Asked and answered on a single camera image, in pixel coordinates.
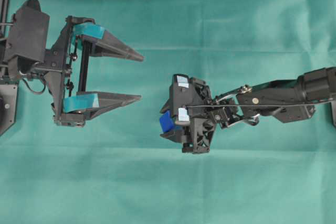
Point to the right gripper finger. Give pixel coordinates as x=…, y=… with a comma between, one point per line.
x=167, y=106
x=177, y=135

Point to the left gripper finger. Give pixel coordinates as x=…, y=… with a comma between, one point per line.
x=93, y=104
x=102, y=43

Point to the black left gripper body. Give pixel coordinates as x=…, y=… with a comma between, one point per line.
x=56, y=63

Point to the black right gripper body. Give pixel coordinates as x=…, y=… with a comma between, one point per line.
x=201, y=129

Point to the blue block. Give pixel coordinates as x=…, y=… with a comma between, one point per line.
x=166, y=122

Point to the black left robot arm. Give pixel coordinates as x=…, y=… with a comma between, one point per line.
x=77, y=64

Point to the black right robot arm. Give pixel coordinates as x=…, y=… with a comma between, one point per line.
x=286, y=100

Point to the green table cloth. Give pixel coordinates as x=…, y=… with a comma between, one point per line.
x=118, y=169

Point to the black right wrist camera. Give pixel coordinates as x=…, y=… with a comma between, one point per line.
x=179, y=91

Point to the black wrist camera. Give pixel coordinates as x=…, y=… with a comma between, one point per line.
x=179, y=91
x=26, y=41

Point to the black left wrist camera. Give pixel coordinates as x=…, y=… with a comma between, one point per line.
x=26, y=41

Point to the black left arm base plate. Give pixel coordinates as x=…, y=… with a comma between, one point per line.
x=9, y=92

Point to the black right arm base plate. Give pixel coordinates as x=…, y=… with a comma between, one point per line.
x=333, y=113

